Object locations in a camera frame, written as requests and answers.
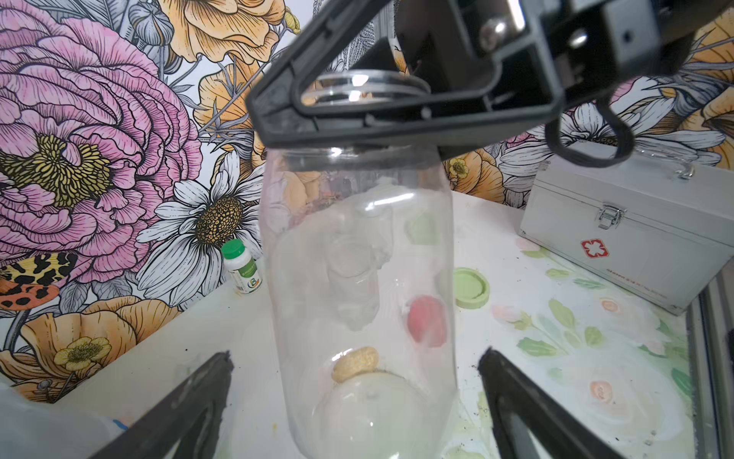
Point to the green-lid peanut jar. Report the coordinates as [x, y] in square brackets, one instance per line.
[353, 276]

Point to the silver first aid case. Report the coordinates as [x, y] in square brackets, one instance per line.
[655, 225]

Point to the black trash bin with liner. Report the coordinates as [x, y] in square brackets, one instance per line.
[31, 430]

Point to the red jar lid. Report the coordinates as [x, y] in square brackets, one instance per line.
[426, 322]

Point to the red-lid peanut jar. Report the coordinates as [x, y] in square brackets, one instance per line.
[311, 196]

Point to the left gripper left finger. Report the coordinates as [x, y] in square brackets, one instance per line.
[186, 423]

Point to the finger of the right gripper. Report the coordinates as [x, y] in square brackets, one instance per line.
[283, 120]

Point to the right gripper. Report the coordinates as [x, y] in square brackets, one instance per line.
[573, 40]

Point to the aluminium front rail frame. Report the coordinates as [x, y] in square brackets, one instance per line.
[709, 321]

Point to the small green-cap white bottle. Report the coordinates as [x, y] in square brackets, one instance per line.
[241, 265]

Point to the light green jar lid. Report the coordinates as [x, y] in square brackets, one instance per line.
[423, 230]

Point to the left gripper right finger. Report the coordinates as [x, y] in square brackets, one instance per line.
[527, 421]

